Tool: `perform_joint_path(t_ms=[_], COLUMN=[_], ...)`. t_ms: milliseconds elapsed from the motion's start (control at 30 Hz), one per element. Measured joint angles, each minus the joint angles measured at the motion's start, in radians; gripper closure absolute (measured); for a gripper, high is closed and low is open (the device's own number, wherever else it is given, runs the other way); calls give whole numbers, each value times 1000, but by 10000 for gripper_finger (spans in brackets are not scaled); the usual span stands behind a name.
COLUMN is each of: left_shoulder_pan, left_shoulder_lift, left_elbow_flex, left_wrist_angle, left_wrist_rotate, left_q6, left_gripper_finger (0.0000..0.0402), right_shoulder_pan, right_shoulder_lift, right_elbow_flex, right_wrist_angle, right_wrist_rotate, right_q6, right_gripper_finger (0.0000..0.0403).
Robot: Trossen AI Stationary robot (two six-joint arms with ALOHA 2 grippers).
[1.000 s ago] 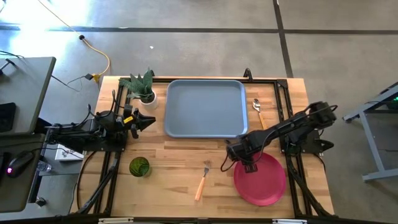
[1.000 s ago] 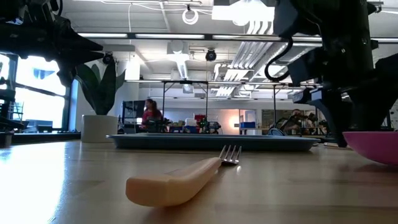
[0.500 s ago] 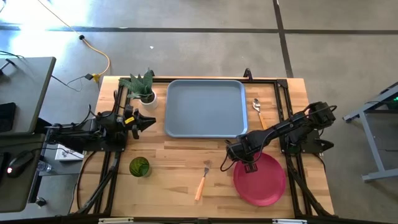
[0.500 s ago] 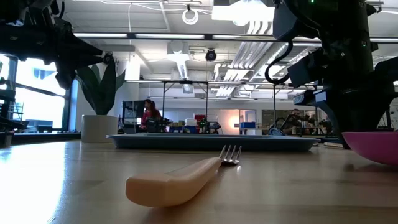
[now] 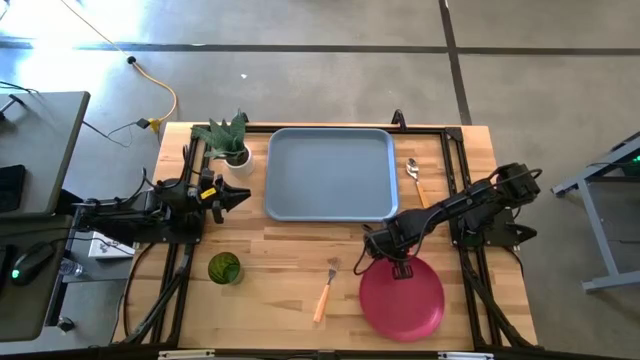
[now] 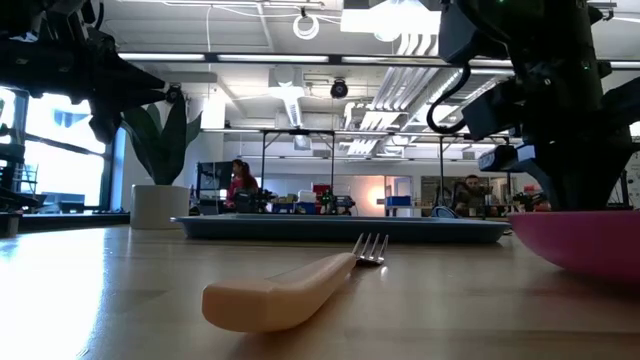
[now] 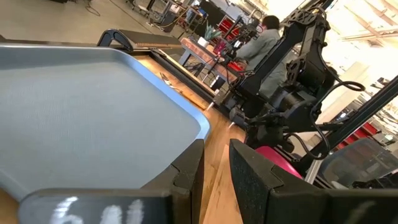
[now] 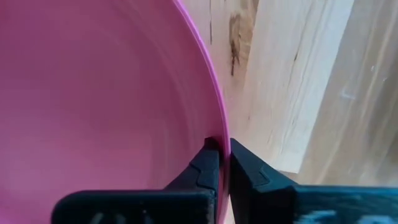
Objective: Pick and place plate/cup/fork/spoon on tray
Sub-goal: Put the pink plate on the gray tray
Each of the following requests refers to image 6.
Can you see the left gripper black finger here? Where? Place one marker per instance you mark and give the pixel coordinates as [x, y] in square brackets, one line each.
[142, 79]
[145, 97]

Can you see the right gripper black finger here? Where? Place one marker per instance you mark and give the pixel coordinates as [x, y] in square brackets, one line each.
[560, 192]
[597, 192]

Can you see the pink plate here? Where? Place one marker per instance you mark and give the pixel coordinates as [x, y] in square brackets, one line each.
[585, 245]

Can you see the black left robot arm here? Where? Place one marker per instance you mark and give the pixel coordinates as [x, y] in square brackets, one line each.
[40, 60]

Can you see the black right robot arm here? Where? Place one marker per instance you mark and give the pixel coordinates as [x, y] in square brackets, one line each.
[550, 30]

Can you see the blue-grey tray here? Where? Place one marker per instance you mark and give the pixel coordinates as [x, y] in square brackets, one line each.
[340, 230]

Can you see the green leafy plant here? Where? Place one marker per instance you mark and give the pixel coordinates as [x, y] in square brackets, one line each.
[165, 150]

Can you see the person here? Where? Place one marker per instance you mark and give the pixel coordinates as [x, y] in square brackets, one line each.
[472, 192]
[241, 182]

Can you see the black monitor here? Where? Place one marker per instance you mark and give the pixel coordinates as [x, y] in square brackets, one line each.
[215, 175]

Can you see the white plant pot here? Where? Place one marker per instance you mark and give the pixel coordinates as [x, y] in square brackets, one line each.
[160, 207]

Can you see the dark chair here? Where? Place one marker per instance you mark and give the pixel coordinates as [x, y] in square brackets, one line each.
[12, 175]

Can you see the blue storage bin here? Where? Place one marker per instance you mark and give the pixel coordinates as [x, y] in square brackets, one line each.
[398, 201]

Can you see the black overhead light bar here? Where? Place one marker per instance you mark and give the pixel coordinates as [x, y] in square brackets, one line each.
[335, 59]

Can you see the red box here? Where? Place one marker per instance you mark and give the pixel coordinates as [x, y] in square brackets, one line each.
[321, 191]

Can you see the white ceiling light panel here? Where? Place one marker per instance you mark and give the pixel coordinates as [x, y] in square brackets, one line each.
[390, 20]

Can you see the black round ceiling camera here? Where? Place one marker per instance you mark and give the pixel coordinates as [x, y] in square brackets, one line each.
[174, 95]
[339, 89]

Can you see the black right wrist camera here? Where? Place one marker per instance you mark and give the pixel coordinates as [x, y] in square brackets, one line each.
[492, 112]

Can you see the black workstation frame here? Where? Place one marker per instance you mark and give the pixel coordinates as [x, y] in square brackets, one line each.
[442, 165]
[263, 160]

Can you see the black aluminium table frame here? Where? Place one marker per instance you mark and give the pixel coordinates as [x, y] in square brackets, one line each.
[75, 220]

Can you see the white ceiling duct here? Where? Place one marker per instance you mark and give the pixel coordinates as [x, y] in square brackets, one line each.
[287, 95]

